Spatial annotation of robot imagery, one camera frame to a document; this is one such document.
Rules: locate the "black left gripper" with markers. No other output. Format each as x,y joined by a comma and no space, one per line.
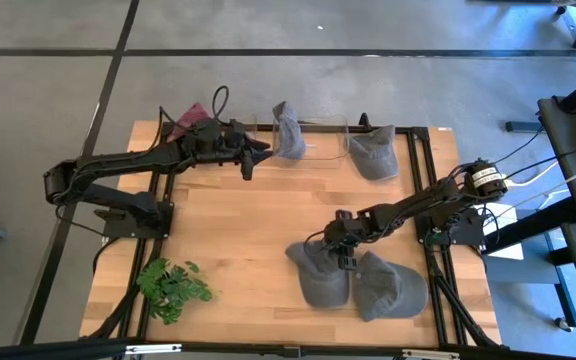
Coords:
235,145

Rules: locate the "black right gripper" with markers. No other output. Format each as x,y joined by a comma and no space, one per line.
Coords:
345,232

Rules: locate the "grey baseball cap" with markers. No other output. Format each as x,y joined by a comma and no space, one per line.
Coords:
373,150
289,135
388,290
320,280

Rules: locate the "maroon baseball cap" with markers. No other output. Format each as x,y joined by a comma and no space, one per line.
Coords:
190,117

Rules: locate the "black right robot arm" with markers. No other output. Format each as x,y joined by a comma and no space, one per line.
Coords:
418,202

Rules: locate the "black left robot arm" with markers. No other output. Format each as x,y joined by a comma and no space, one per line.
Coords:
118,161

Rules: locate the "green artificial plant sprig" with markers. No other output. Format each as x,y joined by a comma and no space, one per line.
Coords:
170,290

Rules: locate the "black floor foot bar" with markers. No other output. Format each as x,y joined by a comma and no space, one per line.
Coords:
523,126

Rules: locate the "dark grey side desk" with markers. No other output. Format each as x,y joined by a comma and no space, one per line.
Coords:
563,130

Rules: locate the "black overhead rig crossbar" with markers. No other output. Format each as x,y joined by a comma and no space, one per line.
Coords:
43,350

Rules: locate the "black aluminium table frame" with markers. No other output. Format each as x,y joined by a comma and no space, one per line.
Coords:
439,305

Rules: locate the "black frame knob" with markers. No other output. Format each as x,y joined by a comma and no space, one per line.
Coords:
364,121

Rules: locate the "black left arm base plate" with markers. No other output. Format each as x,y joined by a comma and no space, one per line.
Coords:
163,225

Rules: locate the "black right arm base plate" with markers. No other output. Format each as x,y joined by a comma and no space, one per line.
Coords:
468,232

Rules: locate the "silver crossbar bracket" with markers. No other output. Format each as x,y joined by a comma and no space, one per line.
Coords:
153,349
430,354

